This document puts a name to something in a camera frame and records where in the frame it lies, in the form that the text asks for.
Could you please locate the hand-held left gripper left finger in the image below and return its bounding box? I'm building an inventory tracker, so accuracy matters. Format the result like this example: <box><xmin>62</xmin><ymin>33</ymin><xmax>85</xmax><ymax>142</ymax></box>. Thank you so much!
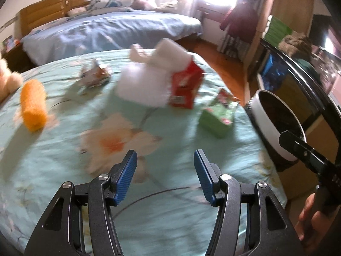
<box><xmin>24</xmin><ymin>150</ymin><xmax>138</xmax><ymax>256</ymax></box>

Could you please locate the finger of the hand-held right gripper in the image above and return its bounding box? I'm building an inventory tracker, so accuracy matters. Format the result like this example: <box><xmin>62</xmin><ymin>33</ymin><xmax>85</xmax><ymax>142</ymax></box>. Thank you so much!
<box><xmin>279</xmin><ymin>131</ymin><xmax>331</xmax><ymax>176</ymax></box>

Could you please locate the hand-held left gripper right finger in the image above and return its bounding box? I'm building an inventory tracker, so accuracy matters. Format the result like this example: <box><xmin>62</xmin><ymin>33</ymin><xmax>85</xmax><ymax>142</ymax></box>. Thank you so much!
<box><xmin>194</xmin><ymin>149</ymin><xmax>304</xmax><ymax>256</ymax></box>

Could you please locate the white trash bin black liner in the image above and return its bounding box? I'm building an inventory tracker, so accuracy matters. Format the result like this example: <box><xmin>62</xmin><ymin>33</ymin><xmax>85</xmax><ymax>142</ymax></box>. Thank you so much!
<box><xmin>246</xmin><ymin>89</ymin><xmax>309</xmax><ymax>171</ymax></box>

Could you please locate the white plush toy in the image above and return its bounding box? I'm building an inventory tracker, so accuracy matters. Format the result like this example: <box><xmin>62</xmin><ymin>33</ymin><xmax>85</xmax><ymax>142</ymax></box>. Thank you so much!
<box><xmin>117</xmin><ymin>39</ymin><xmax>192</xmax><ymax>108</ymax></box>

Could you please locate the red drink carton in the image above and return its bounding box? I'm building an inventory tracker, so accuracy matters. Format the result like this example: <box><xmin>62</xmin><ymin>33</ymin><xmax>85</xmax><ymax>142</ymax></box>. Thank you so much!
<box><xmin>169</xmin><ymin>59</ymin><xmax>205</xmax><ymax>110</ymax></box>

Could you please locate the white blue packet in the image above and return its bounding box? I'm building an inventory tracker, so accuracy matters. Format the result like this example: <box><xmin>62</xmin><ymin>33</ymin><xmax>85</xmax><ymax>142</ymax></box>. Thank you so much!
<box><xmin>80</xmin><ymin>59</ymin><xmax>113</xmax><ymax>88</ymax></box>

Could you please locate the orange foam roll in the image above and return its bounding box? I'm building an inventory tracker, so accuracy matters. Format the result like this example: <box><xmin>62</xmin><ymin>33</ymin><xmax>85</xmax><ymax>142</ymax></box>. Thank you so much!
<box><xmin>21</xmin><ymin>79</ymin><xmax>48</xmax><ymax>132</ymax></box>

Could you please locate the person's right hand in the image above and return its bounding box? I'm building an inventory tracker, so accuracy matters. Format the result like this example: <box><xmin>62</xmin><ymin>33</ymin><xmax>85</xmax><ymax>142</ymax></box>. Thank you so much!
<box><xmin>296</xmin><ymin>193</ymin><xmax>341</xmax><ymax>256</ymax></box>

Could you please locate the floral teal bed sheet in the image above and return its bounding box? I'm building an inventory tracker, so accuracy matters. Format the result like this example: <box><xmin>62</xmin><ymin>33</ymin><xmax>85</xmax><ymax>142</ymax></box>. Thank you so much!
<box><xmin>0</xmin><ymin>49</ymin><xmax>288</xmax><ymax>256</ymax></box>

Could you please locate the teal cloth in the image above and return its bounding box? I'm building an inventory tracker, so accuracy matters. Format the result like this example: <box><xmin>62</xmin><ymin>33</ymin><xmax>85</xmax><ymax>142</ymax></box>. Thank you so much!
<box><xmin>296</xmin><ymin>59</ymin><xmax>320</xmax><ymax>80</ymax></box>

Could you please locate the brown fuzzy blanket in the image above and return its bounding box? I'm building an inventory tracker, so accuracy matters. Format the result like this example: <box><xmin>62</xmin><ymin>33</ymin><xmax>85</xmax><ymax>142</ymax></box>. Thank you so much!
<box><xmin>278</xmin><ymin>33</ymin><xmax>312</xmax><ymax>56</ymax></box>

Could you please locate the striped curtain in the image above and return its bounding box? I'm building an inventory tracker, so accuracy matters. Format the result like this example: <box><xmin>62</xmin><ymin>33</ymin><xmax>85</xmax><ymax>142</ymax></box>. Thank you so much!
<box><xmin>217</xmin><ymin>0</ymin><xmax>267</xmax><ymax>62</ymax></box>

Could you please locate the stack of green boxes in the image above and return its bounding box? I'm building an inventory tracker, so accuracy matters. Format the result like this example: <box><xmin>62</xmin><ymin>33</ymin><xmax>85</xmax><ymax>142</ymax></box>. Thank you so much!
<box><xmin>262</xmin><ymin>15</ymin><xmax>293</xmax><ymax>46</ymax></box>

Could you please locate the dark monitor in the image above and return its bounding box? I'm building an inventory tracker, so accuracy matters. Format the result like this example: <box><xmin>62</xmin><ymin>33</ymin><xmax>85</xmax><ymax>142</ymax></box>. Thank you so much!
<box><xmin>310</xmin><ymin>13</ymin><xmax>333</xmax><ymax>48</ymax></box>

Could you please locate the dark red coat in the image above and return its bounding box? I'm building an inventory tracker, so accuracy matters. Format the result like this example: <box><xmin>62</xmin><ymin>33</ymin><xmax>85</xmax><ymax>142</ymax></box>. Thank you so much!
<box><xmin>220</xmin><ymin>3</ymin><xmax>259</xmax><ymax>43</ymax></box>

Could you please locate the blue quilt bed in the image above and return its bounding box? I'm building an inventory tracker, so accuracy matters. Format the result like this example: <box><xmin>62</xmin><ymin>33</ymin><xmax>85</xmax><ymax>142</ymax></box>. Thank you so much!
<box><xmin>21</xmin><ymin>10</ymin><xmax>202</xmax><ymax>66</ymax></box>

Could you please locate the cream plush toy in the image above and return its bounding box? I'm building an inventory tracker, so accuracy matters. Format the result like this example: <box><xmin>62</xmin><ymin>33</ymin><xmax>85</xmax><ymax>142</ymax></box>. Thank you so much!
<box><xmin>0</xmin><ymin>57</ymin><xmax>24</xmax><ymax>100</ymax></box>

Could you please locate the white dresser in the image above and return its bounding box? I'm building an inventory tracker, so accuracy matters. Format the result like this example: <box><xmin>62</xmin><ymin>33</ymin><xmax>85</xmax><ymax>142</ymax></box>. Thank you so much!
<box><xmin>196</xmin><ymin>1</ymin><xmax>235</xmax><ymax>43</ymax></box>

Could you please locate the dark wooden nightstand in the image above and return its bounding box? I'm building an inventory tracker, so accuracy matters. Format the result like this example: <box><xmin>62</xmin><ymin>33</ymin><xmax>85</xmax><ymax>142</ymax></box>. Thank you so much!
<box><xmin>0</xmin><ymin>44</ymin><xmax>34</xmax><ymax>72</ymax></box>

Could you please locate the small white pillow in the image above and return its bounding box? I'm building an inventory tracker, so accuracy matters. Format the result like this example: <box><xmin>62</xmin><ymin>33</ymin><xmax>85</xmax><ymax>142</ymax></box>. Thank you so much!
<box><xmin>66</xmin><ymin>7</ymin><xmax>90</xmax><ymax>16</ymax></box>

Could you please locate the blue patterned pillow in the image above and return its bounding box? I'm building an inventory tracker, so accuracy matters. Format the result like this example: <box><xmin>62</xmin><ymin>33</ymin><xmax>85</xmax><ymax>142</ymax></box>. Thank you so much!
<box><xmin>88</xmin><ymin>0</ymin><xmax>134</xmax><ymax>12</ymax></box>

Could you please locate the pink plush toy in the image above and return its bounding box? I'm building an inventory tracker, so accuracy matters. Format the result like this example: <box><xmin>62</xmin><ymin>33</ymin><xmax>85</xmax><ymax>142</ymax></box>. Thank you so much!
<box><xmin>133</xmin><ymin>0</ymin><xmax>157</xmax><ymax>10</ymax></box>

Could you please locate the wooden headboard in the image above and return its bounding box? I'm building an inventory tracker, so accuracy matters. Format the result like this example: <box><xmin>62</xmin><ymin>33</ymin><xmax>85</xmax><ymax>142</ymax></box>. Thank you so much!
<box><xmin>20</xmin><ymin>0</ymin><xmax>102</xmax><ymax>36</ymax></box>

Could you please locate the black cabinet frame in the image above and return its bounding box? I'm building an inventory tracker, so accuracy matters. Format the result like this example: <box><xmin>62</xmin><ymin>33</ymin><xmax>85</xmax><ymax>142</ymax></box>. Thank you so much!
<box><xmin>260</xmin><ymin>37</ymin><xmax>341</xmax><ymax>139</ymax></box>

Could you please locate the photo frame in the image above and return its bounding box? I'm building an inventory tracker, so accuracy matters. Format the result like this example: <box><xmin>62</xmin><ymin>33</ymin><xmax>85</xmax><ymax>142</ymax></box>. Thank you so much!
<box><xmin>2</xmin><ymin>35</ymin><xmax>20</xmax><ymax>51</ymax></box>

